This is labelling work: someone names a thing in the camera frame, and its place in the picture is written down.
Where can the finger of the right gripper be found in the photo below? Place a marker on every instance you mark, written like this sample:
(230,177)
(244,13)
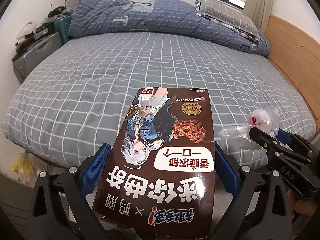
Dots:
(268,142)
(284,137)

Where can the grey suitcase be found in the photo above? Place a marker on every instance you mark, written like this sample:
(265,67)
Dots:
(25,63)

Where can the beige curtain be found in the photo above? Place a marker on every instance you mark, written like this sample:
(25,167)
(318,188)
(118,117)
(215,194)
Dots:
(259,12)

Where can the yellow plastic bag on floor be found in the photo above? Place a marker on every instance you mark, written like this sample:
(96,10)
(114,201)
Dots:
(25,171)

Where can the grey checked pillow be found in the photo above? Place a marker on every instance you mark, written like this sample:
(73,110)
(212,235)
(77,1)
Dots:
(220,11)

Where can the white red-print plastic wrapper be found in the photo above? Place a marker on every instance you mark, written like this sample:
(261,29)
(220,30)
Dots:
(266,120)

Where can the right hand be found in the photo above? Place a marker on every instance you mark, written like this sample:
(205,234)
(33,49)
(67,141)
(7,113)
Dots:
(300,206)

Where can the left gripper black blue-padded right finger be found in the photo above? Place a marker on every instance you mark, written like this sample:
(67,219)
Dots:
(259,208)

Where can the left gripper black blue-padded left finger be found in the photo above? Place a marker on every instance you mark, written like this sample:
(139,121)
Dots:
(46,218)

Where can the brown cookie box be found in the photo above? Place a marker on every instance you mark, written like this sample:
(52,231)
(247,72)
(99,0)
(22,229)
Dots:
(160,176)

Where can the blue striped duvet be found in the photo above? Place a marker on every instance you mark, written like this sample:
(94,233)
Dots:
(93,17)

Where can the grey checked bed mattress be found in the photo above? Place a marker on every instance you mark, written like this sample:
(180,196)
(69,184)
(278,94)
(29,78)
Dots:
(77,98)

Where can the white item on suitcase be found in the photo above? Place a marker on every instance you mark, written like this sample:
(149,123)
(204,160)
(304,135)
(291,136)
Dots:
(27,30)

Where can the wooden headboard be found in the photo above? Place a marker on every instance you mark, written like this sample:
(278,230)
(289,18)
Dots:
(296,55)

